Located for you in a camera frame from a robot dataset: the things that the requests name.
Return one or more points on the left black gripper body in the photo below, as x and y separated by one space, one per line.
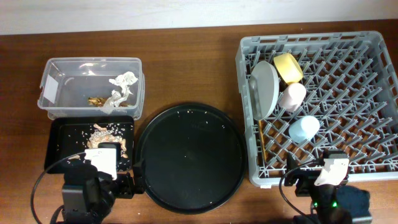
123 187

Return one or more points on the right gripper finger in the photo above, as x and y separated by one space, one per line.
290 165
334 154

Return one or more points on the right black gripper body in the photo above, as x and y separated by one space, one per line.
306 179

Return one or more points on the blue plastic cup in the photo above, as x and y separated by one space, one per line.
304 129

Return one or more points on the food scraps and shells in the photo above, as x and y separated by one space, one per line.
104 137

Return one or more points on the wooden chopstick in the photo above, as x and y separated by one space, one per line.
261 137

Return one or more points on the pink plastic cup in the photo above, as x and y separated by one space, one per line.
293 97

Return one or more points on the white tissue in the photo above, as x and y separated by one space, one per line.
116 95
124 81

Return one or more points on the brown gold snack wrapper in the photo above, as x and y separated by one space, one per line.
98 101

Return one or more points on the grey plate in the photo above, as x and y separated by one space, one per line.
264 90

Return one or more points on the yellow bowl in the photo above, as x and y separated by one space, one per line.
288 68

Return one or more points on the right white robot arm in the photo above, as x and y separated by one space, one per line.
336 203

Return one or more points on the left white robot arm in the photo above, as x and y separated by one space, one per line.
89 195

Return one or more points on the grey dishwasher rack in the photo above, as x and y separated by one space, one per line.
351 89

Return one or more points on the clear plastic waste bin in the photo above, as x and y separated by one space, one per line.
68 83

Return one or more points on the round black serving tray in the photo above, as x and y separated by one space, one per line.
194 158

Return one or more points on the black rectangular tray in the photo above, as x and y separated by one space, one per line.
57 136

